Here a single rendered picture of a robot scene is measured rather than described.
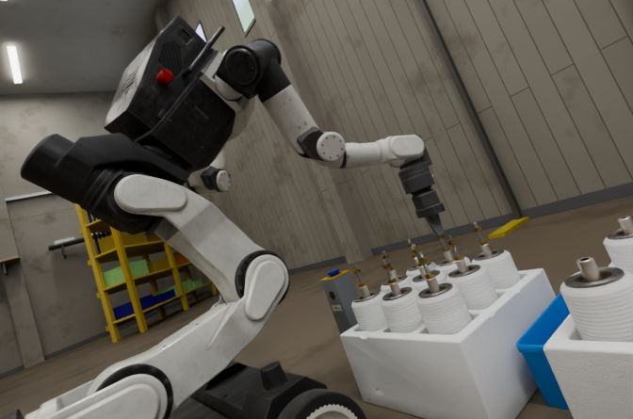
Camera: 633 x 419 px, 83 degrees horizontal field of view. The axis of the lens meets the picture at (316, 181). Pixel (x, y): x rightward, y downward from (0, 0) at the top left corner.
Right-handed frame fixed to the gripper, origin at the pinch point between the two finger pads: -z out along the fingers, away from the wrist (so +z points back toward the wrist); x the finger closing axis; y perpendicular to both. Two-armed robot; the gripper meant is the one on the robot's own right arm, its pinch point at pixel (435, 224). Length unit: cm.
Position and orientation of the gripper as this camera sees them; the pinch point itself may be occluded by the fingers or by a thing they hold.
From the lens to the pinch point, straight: 108.4
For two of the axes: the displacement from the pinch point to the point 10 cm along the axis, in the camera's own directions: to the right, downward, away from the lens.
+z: -3.5, -9.3, 1.3
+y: 9.4, -3.4, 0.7
